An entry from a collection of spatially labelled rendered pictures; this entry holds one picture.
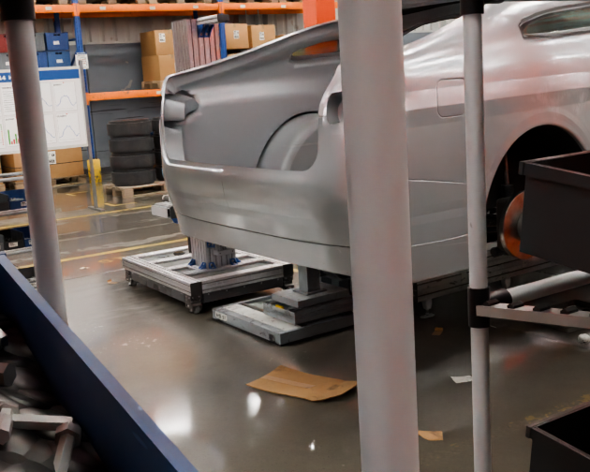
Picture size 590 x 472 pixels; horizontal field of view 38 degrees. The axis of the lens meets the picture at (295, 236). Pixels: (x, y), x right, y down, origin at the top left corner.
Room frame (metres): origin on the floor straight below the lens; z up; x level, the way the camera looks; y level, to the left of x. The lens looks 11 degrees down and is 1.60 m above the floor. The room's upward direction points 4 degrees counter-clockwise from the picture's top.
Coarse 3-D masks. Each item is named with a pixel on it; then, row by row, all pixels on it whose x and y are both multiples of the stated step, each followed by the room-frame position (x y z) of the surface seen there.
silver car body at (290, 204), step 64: (448, 0) 4.80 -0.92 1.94; (256, 64) 4.98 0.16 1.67; (320, 64) 5.28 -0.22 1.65; (448, 64) 3.45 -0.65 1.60; (512, 64) 3.66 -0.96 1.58; (576, 64) 3.89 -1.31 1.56; (192, 128) 4.74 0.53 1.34; (256, 128) 4.97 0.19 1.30; (320, 128) 3.37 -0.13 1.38; (448, 128) 3.43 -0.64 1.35; (512, 128) 3.65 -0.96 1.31; (576, 128) 3.89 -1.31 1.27; (192, 192) 4.19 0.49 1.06; (256, 192) 3.68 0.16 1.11; (320, 192) 3.36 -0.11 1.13; (448, 192) 3.43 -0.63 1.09; (512, 192) 4.01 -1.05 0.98; (320, 256) 3.46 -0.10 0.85; (448, 256) 3.42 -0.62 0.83; (512, 256) 3.81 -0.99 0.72
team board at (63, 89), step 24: (0, 72) 10.65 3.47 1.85; (48, 72) 10.96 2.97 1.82; (72, 72) 11.13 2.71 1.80; (0, 96) 10.63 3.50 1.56; (48, 96) 10.95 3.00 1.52; (72, 96) 11.11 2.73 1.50; (0, 120) 10.61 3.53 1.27; (48, 120) 10.93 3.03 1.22; (72, 120) 11.09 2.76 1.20; (0, 144) 10.59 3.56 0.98; (48, 144) 10.91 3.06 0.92; (72, 144) 11.08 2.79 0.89
